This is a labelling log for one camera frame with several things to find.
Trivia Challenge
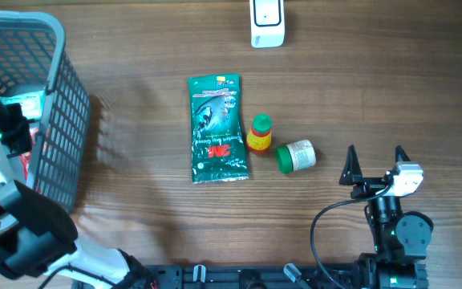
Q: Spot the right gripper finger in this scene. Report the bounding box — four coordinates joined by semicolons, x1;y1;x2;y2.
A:
338;144;363;185
395;145;411;163

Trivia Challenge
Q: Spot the green lid white jar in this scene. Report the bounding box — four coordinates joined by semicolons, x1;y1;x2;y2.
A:
276;140;316;173

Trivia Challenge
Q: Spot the green cap sauce bottle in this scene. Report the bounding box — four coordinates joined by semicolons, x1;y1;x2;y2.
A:
246;114;272;154

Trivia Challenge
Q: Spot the green 3M gloves packet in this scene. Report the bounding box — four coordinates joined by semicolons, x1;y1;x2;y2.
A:
188;74;249;184

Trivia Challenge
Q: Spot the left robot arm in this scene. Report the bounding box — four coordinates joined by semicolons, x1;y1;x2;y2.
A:
0;101;156;288

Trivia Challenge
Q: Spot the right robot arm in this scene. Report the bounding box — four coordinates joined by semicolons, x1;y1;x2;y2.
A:
339;145;434;289

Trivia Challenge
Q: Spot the white barcode scanner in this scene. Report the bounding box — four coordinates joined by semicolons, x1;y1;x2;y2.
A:
249;0;286;49

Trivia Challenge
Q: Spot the teal white sachet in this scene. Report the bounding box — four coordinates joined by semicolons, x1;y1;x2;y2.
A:
11;91;46;120

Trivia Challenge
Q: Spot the red packet in basket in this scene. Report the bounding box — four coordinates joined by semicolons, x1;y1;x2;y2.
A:
19;128;40;181

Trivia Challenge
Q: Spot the grey plastic mesh basket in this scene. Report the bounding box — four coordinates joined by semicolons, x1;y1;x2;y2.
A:
0;10;91;212

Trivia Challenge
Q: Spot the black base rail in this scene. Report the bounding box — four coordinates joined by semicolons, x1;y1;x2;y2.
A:
134;263;429;289

